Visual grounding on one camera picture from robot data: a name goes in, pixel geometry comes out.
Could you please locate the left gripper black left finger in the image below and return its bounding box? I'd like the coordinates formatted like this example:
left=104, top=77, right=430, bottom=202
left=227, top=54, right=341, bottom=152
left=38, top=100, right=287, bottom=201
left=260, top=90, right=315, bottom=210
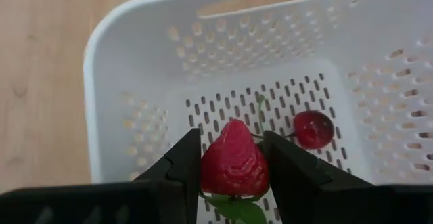
left=0, top=128, right=202, bottom=224

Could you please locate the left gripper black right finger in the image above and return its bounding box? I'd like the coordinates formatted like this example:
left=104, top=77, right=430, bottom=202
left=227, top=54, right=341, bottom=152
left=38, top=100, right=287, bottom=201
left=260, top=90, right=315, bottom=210
left=262, top=130, right=433, bottom=224

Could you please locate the red cherry with stem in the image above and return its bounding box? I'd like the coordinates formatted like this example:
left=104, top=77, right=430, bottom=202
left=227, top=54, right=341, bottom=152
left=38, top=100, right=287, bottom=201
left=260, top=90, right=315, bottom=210
left=250, top=94, right=336, bottom=150

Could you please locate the red strawberry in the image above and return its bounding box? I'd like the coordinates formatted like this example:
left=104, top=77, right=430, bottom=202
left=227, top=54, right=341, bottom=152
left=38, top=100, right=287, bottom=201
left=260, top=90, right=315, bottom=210
left=199, top=118, right=271, bottom=224

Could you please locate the white perforated plastic basket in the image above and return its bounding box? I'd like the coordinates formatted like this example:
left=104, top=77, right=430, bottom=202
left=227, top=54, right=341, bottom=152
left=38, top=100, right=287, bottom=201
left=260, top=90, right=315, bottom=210
left=83, top=0, right=433, bottom=224

